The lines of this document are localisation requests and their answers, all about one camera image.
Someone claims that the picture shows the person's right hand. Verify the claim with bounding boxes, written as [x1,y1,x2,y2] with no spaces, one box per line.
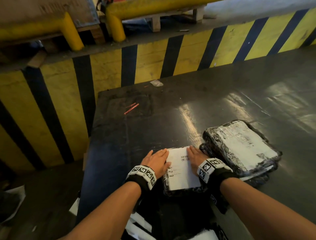
[186,146,210,176]

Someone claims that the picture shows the large brown plywood crate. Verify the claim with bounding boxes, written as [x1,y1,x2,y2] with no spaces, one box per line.
[0,0,100,28]

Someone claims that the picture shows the yellow black striped barrier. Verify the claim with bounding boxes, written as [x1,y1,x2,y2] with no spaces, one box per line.
[0,7,316,171]

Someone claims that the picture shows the white paper sheet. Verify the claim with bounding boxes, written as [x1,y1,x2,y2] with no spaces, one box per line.
[0,185,26,223]

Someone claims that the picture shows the small wooden block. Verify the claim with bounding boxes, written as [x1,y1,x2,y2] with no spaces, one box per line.
[27,49,47,69]

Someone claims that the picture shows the black marker wristband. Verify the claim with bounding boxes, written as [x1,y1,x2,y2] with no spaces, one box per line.
[197,158,239,196]
[125,165,157,196]

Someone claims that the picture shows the wooden pallet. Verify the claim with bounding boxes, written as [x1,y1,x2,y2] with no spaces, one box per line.
[76,24,107,45]
[148,5,207,33]

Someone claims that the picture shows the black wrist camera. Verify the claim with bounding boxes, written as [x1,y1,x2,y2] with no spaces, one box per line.
[210,190,229,215]

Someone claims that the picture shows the yellow pipe guardrail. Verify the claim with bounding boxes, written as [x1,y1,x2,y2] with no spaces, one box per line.
[105,0,223,43]
[0,12,84,51]

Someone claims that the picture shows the person's left forearm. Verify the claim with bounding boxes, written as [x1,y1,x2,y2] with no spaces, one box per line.
[58,182,142,240]

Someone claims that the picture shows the person's left hand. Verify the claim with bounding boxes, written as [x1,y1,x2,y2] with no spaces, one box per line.
[141,149,171,179]

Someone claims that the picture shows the person's right forearm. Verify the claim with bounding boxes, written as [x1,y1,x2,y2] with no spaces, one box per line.
[220,177,316,240]

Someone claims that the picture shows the small brown cardboard box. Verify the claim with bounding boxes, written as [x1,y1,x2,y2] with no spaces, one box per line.
[83,141,91,171]

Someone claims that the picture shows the pile of white labels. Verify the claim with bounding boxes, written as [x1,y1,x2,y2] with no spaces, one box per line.
[124,211,158,240]

